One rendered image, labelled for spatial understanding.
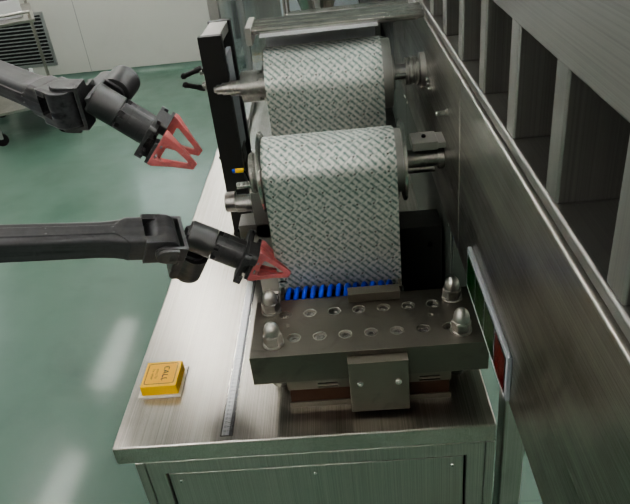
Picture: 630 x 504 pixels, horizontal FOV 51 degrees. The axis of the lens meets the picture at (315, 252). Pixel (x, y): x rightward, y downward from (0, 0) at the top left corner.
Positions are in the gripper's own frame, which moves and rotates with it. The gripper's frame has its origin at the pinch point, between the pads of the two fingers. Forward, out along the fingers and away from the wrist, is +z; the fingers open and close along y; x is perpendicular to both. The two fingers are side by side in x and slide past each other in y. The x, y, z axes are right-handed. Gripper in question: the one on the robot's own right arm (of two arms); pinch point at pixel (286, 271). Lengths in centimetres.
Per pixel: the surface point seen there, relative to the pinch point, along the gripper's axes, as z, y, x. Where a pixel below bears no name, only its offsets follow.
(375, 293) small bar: 15.2, 6.4, 6.5
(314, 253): 3.1, 0.3, 6.2
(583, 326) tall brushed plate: 9, 63, 45
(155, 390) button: -14.6, 13.4, -26.4
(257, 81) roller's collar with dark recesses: -17.7, -28.2, 22.8
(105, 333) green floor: -33, -126, -143
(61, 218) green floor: -87, -244, -173
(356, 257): 10.6, 0.3, 8.7
